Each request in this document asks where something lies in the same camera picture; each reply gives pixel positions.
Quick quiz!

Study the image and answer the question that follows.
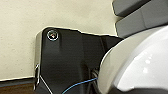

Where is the white bowl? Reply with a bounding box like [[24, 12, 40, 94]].
[[97, 25, 168, 94]]

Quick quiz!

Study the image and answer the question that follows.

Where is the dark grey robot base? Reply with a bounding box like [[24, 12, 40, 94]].
[[33, 26, 124, 94]]

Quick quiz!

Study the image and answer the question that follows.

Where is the thin blue cable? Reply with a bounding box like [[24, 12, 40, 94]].
[[61, 77, 99, 94]]

